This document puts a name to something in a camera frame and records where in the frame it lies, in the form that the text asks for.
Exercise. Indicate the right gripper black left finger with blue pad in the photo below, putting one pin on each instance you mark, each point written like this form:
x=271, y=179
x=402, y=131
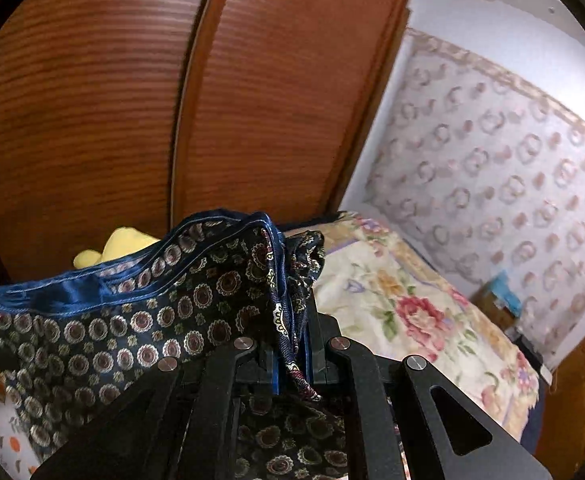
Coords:
x=179, y=421

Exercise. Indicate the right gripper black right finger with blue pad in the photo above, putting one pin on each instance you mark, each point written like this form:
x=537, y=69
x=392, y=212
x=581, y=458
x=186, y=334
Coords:
x=406, y=420

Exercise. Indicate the navy patterned satin garment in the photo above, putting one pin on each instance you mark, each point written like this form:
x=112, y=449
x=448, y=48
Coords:
x=82, y=338

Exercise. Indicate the floral cream bedspread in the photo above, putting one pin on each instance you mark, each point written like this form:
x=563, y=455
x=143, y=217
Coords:
x=386, y=297

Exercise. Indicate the navy blue blanket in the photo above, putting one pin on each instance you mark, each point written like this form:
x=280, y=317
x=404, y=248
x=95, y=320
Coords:
x=533, y=428

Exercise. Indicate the blue-topped box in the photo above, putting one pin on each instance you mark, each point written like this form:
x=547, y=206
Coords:
x=498, y=302

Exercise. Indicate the white orange-print cloth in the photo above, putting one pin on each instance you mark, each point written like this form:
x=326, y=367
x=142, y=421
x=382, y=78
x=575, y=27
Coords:
x=16, y=453

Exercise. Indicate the wooden sideboard cabinet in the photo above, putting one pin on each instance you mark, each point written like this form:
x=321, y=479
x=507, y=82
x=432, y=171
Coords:
x=561, y=446

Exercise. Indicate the yellow plush toy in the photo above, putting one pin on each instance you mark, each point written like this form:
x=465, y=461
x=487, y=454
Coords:
x=122, y=242

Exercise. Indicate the circle-patterned sheer curtain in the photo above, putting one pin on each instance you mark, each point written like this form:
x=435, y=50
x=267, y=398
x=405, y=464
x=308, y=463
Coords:
x=485, y=174

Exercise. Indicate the brown louvered wardrobe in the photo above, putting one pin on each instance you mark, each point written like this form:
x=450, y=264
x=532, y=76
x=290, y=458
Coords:
x=141, y=112

